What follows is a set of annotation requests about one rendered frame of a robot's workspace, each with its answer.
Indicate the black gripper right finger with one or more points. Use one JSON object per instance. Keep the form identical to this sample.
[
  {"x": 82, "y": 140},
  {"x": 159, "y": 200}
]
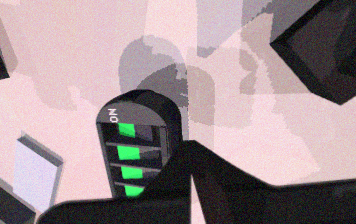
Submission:
[{"x": 228, "y": 195}]

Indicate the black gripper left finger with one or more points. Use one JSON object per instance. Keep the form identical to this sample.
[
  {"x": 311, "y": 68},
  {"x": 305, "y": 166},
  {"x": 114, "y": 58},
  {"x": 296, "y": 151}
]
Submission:
[{"x": 166, "y": 200}]

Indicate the dark grey controller unit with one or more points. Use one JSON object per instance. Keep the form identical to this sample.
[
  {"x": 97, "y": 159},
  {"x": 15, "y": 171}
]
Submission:
[{"x": 138, "y": 132}]

